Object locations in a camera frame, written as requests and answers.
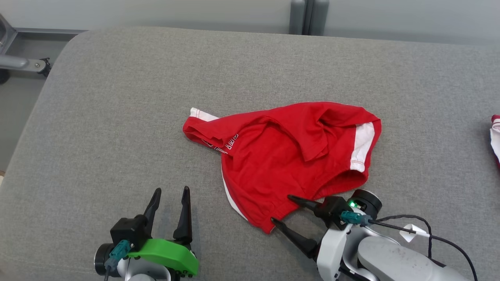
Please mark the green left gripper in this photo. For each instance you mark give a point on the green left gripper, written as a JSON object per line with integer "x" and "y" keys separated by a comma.
{"x": 168, "y": 253}

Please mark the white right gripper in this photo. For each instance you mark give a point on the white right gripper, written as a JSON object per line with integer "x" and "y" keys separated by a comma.
{"x": 336, "y": 249}

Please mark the red shorts with white stripe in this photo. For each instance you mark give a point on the red shorts with white stripe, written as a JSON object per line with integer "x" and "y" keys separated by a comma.
{"x": 281, "y": 164}

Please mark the red jersey with white sleeves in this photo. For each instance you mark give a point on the red jersey with white sleeves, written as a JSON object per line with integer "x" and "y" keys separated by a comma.
{"x": 496, "y": 136}

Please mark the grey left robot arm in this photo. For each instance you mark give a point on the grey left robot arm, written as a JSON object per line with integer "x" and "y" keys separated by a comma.
{"x": 144, "y": 273}

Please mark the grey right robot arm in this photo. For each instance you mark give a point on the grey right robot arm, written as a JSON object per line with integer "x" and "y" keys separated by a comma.
{"x": 398, "y": 261}

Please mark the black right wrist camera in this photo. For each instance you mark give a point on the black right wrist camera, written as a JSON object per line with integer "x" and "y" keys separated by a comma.
{"x": 332, "y": 210}

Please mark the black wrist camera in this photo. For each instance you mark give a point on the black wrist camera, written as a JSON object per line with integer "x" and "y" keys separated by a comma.
{"x": 129, "y": 232}
{"x": 332, "y": 210}

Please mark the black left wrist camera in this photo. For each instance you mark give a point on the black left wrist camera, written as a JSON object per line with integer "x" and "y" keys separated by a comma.
{"x": 129, "y": 232}

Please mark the grey partition post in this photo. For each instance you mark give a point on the grey partition post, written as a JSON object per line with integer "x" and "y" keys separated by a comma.
{"x": 308, "y": 15}

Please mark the grey metal wheeled frame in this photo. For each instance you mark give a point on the grey metal wheeled frame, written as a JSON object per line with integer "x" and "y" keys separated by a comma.
{"x": 19, "y": 62}

